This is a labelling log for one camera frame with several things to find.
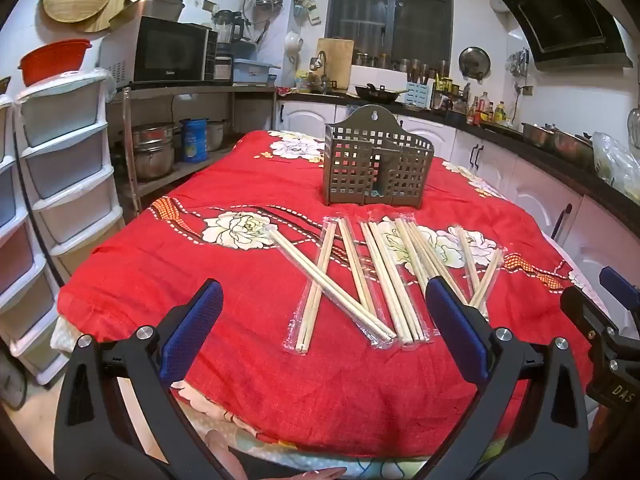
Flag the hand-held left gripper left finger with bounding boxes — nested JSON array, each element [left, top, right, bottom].
[[52, 279, 236, 480]]

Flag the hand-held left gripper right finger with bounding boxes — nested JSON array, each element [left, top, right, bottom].
[[400, 275, 601, 480]]

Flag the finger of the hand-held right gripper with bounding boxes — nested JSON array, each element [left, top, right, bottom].
[[560, 285, 621, 356], [599, 266, 640, 341]]

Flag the group of chopsticks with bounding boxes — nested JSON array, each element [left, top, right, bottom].
[[269, 215, 505, 357]]

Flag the grey lattice chopstick holder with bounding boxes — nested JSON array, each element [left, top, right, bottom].
[[320, 105, 435, 207]]

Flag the hanging metal utensils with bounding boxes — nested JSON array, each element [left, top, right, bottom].
[[505, 47, 532, 81]]

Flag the red floral blanket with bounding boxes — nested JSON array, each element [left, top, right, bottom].
[[56, 129, 586, 461]]

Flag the black kitchen countertop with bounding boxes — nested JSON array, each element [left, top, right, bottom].
[[277, 87, 640, 233]]

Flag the clear plastic bag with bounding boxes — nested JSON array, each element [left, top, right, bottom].
[[592, 132, 640, 201]]

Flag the large stacked steel stockpot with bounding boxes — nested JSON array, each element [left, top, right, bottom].
[[127, 122, 177, 181]]

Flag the white plastic drawer tower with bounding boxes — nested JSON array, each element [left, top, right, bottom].
[[0, 95, 61, 361], [15, 67, 126, 386]]

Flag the blue printed bag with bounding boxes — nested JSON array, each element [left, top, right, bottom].
[[180, 119, 210, 163]]

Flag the small steel pot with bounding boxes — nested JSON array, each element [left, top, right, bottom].
[[205, 119, 231, 153]]

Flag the row of sauce bottles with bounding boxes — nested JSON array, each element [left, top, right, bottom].
[[465, 91, 516, 126]]

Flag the blue white knife block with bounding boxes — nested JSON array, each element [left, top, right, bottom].
[[406, 79, 433, 110]]

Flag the wooden shelf rack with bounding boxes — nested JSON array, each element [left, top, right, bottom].
[[107, 85, 278, 221]]

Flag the black wok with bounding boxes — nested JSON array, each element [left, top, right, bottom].
[[355, 82, 408, 103]]

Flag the hanging dark pot lid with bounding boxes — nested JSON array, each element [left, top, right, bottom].
[[458, 46, 492, 83]]

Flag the grey-blue plastic dish bin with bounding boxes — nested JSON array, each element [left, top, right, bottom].
[[232, 57, 281, 86]]

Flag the row of spice jars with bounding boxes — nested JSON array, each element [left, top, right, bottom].
[[352, 51, 451, 86]]

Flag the black range hood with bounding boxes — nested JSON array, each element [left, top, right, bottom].
[[496, 0, 633, 71]]

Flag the black microwave oven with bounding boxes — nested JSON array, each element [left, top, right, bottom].
[[97, 14, 219, 86]]

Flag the wooden cutting board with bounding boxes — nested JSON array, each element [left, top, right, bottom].
[[316, 37, 355, 92]]

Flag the metal kitchen faucet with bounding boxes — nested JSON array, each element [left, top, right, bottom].
[[308, 51, 328, 86]]

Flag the blender with black base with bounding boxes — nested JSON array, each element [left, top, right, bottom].
[[212, 9, 247, 81]]

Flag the red plastic basin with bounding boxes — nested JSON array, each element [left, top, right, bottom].
[[18, 39, 92, 87]]

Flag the dark framed window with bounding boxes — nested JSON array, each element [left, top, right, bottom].
[[327, 0, 453, 68]]

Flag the grey rectangular container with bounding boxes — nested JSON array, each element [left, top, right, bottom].
[[142, 0, 186, 21]]

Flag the hanging steel bowls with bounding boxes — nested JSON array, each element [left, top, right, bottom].
[[255, 0, 286, 23]]

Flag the black lever handle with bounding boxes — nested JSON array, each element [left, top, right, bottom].
[[550, 204, 573, 241]]

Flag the wall basket with sponges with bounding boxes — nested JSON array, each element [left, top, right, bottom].
[[293, 0, 323, 26]]

